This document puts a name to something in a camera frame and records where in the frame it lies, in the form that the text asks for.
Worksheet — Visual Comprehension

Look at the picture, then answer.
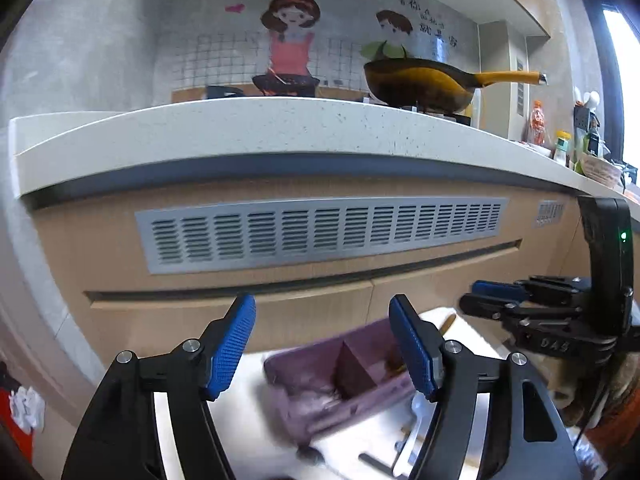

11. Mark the cartoon wall sticker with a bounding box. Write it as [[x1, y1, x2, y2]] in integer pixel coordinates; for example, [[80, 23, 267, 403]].
[[172, 0, 476, 103]]

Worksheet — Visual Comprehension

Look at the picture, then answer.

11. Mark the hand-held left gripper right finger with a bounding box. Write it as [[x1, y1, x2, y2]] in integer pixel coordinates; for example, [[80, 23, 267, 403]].
[[388, 294, 583, 480]]

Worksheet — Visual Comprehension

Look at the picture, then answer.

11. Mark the purple utensil organizer tray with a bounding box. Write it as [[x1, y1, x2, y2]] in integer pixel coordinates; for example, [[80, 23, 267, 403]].
[[263, 317, 418, 446]]

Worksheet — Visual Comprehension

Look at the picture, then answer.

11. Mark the white plastic spoon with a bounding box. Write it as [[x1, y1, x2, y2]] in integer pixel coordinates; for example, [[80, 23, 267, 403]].
[[395, 392, 437, 476]]

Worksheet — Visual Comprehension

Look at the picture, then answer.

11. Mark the black gas stove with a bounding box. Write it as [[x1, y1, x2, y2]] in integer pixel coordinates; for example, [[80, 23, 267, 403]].
[[397, 102, 473, 124]]

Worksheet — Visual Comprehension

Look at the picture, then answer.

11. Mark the wooden kitchen counter cabinet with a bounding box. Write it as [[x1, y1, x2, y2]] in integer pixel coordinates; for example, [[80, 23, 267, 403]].
[[9, 96, 640, 391]]

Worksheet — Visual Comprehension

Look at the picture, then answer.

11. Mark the small grey label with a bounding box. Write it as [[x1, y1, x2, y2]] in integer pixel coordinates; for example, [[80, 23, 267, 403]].
[[536, 201, 566, 227]]

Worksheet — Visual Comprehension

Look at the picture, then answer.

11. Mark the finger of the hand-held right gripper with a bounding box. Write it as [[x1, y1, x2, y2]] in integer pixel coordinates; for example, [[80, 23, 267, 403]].
[[471, 275, 596, 307], [458, 293, 595, 331]]

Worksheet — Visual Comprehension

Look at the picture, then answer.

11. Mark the grey vent grille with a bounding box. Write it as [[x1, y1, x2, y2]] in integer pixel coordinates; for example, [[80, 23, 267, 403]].
[[135, 196, 510, 275]]

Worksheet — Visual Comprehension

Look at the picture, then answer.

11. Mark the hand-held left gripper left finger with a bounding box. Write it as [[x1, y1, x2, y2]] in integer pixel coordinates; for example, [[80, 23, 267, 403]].
[[60, 292, 257, 480]]

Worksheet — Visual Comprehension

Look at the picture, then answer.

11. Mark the yellow capped bottle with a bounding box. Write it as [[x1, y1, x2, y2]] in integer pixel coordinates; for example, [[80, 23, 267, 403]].
[[552, 131, 572, 167]]

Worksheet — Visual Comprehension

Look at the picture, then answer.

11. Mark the orange drink bottle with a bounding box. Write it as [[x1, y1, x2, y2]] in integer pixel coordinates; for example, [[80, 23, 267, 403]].
[[527, 100, 549, 146]]

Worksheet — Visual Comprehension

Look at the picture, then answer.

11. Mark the window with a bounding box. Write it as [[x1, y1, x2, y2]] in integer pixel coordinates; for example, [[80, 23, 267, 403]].
[[601, 4, 640, 171]]

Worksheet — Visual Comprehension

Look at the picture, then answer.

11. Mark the red and white cloth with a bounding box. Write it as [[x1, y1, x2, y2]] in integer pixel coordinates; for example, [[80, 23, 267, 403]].
[[0, 360, 47, 436]]

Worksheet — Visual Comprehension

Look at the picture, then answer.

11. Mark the printed paper bowl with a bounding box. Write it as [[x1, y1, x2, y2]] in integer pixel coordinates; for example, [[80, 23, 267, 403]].
[[581, 154, 624, 187]]

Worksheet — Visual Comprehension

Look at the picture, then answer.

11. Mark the frying pan with yellow handle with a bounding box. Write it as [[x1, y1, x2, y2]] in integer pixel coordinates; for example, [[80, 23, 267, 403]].
[[363, 57, 548, 115]]

